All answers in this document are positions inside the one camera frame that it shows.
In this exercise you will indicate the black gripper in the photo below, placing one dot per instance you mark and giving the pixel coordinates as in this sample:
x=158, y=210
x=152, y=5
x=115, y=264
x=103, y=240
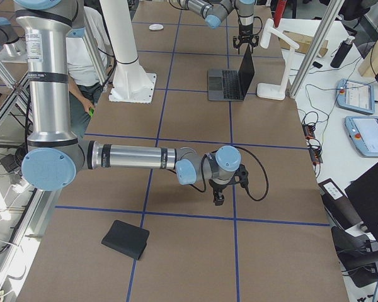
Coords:
x=218, y=187
x=245, y=31

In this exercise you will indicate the grey laptop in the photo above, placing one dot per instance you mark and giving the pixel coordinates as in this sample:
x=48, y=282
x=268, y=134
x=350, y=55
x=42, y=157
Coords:
x=231, y=85

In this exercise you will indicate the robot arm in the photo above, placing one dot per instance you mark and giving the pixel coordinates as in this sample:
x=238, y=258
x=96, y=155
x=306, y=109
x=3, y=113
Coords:
x=54, y=153
x=215, y=14

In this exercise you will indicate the white computer mouse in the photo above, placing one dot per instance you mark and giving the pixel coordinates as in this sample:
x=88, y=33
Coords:
x=156, y=27

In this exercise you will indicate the black mouse pad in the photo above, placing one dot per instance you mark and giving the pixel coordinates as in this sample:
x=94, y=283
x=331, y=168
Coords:
x=127, y=239

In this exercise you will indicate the cardboard box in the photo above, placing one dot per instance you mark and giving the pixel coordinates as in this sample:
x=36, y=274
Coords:
x=305, y=41

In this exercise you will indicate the black water bottle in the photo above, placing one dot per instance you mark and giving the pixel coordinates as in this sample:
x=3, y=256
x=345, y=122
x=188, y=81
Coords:
x=342, y=52

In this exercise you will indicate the upper blue teach pendant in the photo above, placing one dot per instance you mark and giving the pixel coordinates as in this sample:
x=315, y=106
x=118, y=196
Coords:
x=355, y=96

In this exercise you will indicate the blue teach pendant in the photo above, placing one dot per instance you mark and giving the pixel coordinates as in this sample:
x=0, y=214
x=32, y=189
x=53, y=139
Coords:
x=355, y=96
x=363, y=132

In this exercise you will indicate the black monitor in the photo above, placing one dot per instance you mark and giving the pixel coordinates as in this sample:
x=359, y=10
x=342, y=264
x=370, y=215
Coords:
x=363, y=195

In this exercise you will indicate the lower blue teach pendant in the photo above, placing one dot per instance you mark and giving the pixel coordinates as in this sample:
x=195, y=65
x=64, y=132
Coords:
x=363, y=132

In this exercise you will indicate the brown paper table mat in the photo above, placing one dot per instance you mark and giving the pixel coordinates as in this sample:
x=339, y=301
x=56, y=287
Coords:
x=271, y=243

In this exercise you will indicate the seated person white shirt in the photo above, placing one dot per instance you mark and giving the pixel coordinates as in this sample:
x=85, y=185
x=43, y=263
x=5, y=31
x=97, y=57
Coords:
x=84, y=84

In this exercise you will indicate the aluminium frame post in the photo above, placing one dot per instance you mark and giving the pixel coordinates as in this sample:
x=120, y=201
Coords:
x=317, y=41

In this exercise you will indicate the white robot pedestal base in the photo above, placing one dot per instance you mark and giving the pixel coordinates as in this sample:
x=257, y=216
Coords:
x=131, y=83

